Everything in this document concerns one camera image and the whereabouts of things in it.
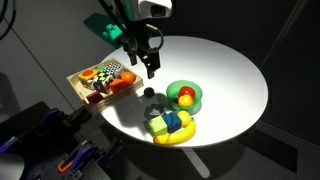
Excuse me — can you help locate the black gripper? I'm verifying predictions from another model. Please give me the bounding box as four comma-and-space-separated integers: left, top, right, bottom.
121, 21, 160, 80

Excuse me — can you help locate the yellow green block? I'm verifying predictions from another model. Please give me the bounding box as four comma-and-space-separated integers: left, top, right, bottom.
146, 116, 168, 137

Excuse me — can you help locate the wooden box tray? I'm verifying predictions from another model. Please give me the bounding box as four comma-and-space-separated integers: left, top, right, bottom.
65, 58, 144, 113

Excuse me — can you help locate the orange toy fruit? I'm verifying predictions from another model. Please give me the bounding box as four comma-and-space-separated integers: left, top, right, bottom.
120, 71, 137, 84

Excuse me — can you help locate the black white triangle cube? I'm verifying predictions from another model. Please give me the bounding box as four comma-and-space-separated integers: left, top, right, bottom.
105, 62, 125, 77

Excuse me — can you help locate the dark red toy plum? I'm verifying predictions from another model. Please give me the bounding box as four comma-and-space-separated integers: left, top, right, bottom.
143, 86, 156, 99

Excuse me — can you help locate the orange block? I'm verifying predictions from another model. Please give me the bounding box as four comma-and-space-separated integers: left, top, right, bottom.
109, 77, 129, 94

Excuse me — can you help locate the black white checkered block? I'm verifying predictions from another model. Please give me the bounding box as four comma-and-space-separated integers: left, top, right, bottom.
91, 71, 116, 94

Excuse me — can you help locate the red toy fruit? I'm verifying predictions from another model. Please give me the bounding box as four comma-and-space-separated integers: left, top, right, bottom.
178, 85, 196, 99

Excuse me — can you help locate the yellow cube with orange circle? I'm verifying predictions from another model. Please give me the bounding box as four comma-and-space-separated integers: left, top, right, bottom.
77, 68, 100, 90

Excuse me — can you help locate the yellow toy fruit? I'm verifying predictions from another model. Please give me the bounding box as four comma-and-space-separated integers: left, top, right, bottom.
177, 94, 195, 108

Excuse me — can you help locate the magenta block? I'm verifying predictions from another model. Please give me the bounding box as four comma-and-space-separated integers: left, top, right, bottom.
85, 90, 105, 104

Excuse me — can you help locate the blue block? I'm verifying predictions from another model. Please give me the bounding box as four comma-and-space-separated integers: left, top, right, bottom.
162, 111, 183, 134

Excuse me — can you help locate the yellow toy banana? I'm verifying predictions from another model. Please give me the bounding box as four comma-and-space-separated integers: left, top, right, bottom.
152, 110, 197, 145

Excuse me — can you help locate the purple bar clamp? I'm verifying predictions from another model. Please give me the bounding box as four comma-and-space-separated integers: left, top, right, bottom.
39, 107, 65, 135
57, 141, 98, 174

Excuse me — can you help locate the white table leg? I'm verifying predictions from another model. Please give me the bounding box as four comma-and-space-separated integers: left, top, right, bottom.
181, 147, 212, 179

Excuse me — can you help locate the black perforated board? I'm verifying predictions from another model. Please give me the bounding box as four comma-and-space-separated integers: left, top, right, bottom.
29, 156, 101, 180

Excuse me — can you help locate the grey metal plate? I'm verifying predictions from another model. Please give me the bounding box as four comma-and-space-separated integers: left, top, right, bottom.
0, 151, 26, 180

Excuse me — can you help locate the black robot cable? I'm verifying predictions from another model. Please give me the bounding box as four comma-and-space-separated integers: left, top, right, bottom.
145, 23, 165, 54

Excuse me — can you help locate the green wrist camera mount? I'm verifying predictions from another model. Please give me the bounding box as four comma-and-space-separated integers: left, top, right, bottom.
83, 13, 127, 49

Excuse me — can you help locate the black hanging cable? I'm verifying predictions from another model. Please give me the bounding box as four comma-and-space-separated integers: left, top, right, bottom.
0, 0, 18, 42

